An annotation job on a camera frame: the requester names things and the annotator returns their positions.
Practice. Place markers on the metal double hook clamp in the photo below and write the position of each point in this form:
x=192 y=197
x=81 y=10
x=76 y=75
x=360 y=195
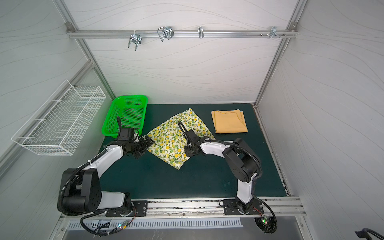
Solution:
x=166 y=32

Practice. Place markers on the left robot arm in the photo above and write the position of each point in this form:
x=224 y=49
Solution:
x=80 y=191

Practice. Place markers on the metal bracket with bolts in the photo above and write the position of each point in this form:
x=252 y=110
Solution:
x=273 y=34

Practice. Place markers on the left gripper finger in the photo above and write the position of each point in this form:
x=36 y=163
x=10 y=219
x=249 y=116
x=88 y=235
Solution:
x=148 y=141
x=138 y=153

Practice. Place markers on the dark green table mat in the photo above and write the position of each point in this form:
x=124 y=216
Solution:
x=199 y=177

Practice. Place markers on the yellow skirt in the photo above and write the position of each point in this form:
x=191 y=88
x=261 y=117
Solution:
x=229 y=122

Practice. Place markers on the white wire basket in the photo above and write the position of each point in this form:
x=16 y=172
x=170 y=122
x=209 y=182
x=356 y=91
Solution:
x=58 y=126

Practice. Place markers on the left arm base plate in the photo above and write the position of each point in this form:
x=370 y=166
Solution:
x=137 y=208

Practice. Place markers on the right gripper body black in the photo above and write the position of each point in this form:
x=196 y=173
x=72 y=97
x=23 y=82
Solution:
x=188 y=147

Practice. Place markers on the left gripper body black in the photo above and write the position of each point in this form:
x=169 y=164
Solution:
x=137 y=146

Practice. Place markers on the green plastic basket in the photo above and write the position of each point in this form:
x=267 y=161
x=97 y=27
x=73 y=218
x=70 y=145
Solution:
x=130 y=109

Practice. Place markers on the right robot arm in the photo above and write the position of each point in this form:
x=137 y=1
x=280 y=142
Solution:
x=244 y=164

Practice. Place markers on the metal u-bolt clamp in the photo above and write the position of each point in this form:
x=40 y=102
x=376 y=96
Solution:
x=135 y=40

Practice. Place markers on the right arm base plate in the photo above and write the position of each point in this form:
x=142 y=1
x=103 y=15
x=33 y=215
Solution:
x=236 y=207

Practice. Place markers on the floral patterned skirt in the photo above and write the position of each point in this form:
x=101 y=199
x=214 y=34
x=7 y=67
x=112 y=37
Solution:
x=169 y=140

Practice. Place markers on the small metal ring hook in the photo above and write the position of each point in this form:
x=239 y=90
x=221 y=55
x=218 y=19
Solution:
x=201 y=32

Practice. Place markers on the white slotted cable duct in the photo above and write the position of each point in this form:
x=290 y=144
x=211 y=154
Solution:
x=149 y=224

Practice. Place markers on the aluminium crossbar rail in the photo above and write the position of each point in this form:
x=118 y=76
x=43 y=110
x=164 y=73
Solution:
x=179 y=34

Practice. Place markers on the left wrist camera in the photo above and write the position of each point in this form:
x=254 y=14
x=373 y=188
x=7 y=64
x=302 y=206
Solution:
x=127 y=134

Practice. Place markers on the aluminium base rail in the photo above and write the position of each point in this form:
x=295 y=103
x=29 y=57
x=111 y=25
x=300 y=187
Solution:
x=209 y=208

